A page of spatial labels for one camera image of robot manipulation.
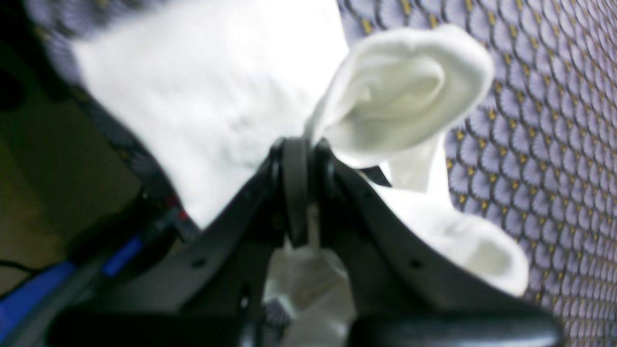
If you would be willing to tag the white printed T-shirt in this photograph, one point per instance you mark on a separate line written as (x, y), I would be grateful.
(207, 86)

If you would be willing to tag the purple fan-pattern table mat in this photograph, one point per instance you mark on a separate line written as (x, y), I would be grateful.
(538, 157)

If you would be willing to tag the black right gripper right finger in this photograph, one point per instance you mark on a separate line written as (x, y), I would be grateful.
(405, 294)

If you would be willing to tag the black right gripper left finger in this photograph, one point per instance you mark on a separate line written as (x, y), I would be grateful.
(210, 293)

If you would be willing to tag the blue box at top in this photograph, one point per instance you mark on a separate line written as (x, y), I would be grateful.
(20, 302)

